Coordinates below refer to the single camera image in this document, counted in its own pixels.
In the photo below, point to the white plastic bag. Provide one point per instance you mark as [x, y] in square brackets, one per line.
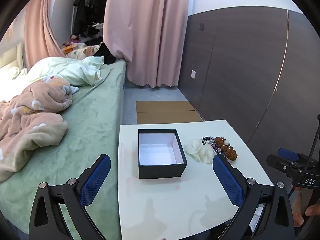
[200, 151]

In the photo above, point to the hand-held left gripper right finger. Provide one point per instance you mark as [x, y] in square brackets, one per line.
[228, 180]

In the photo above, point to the narrow pink curtain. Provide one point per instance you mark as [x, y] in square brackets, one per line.
[37, 30]

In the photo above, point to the plush toys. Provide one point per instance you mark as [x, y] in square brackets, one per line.
[76, 38]

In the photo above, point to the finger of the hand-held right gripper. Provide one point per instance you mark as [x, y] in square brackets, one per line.
[276, 163]
[287, 153]

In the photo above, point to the patterned pillow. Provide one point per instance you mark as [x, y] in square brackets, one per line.
[81, 52]

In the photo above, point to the hanging dark clothes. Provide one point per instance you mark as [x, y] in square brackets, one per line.
[85, 2]

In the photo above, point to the white wall socket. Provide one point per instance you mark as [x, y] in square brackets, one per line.
[193, 74]

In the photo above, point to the bed with green sheet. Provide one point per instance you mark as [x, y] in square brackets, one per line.
[92, 120]

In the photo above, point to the white pillow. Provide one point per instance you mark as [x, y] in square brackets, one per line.
[13, 73]

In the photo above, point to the light green quilt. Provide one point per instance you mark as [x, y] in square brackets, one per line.
[72, 71]

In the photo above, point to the person's right hand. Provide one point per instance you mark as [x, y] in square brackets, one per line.
[298, 205]

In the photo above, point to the flat brown cardboard sheet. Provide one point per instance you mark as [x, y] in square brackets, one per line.
[165, 112]

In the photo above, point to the cream headboard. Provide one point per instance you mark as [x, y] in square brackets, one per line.
[10, 55]

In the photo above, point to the black clothing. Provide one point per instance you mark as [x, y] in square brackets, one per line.
[106, 55]

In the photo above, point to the pink fleece blanket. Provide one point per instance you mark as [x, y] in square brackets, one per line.
[32, 115]

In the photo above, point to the wide pink curtain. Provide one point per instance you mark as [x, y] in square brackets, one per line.
[147, 30]

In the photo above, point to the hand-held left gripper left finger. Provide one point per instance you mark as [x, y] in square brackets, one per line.
[96, 177]

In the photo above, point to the black box with white interior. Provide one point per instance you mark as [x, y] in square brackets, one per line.
[162, 172]

